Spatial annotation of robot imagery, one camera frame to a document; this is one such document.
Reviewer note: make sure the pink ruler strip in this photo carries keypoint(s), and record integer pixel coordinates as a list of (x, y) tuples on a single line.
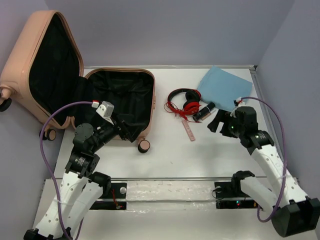
[(188, 130)]

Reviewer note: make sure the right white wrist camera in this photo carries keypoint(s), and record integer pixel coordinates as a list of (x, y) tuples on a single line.
[(237, 103)]

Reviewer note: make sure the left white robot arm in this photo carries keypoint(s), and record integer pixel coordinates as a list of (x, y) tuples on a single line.
[(81, 184)]

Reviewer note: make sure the pink hard-shell suitcase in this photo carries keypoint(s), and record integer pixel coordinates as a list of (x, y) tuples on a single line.
[(45, 74)]

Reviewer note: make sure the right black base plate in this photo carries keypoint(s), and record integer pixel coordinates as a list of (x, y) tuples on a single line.
[(227, 199)]

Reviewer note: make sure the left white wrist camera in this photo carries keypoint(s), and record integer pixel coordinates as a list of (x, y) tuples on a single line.
[(105, 110)]

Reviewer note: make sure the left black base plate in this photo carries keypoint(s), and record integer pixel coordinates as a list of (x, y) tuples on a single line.
[(113, 199)]

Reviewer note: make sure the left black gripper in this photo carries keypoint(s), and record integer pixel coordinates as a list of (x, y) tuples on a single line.
[(124, 134)]

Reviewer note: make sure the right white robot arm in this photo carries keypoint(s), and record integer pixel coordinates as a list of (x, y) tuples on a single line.
[(289, 208)]

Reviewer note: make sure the black cylindrical bottle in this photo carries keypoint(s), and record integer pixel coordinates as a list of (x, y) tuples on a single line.
[(203, 112)]

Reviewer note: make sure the red and black headphones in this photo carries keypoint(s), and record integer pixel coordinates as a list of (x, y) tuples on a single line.
[(189, 108)]

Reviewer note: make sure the light blue cloth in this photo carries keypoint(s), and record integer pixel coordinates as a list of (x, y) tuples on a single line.
[(223, 88)]

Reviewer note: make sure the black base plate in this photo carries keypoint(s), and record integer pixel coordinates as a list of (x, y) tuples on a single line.
[(227, 199), (113, 199)]

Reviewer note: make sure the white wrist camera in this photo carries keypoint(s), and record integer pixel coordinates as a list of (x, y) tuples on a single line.
[(237, 103), (105, 110)]

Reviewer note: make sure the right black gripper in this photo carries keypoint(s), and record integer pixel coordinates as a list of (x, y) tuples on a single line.
[(220, 116)]

